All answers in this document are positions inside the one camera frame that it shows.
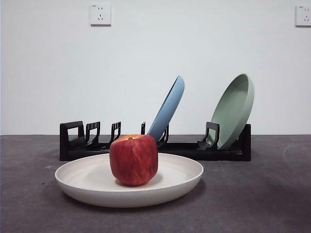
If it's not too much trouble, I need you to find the red apple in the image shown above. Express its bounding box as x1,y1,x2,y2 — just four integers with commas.
109,134,159,186

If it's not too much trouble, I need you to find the cream yellow plate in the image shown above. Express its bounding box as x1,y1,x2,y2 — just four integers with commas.
54,152,204,208

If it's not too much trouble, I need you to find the blue plate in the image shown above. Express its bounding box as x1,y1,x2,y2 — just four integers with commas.
147,74,185,142

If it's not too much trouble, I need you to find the black plate rack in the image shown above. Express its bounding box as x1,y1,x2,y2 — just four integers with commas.
59,120,251,162

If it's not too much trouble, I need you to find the green plate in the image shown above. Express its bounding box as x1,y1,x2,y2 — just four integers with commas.
210,73,255,150

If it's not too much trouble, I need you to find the white wall socket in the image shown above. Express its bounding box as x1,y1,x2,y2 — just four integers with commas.
90,3,112,27
295,5,311,27

